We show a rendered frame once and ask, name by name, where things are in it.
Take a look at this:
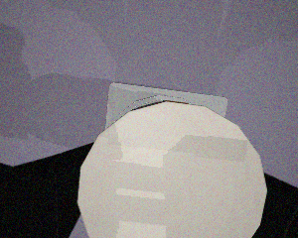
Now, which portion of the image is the grey balance scale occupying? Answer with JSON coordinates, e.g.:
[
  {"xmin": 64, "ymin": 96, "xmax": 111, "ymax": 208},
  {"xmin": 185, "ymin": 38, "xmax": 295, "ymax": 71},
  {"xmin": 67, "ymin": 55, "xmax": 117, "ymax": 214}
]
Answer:
[{"xmin": 105, "ymin": 82, "xmax": 227, "ymax": 129}]

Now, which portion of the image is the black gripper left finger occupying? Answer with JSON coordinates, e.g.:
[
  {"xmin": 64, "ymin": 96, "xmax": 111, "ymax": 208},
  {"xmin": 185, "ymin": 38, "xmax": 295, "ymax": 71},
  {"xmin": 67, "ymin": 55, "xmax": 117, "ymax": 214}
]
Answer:
[{"xmin": 0, "ymin": 142, "xmax": 94, "ymax": 238}]

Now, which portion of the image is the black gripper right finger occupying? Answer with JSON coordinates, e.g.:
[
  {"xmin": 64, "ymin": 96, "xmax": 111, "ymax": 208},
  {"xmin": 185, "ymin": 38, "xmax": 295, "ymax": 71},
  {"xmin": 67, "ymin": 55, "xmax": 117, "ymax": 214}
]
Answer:
[{"xmin": 251, "ymin": 173, "xmax": 298, "ymax": 238}]

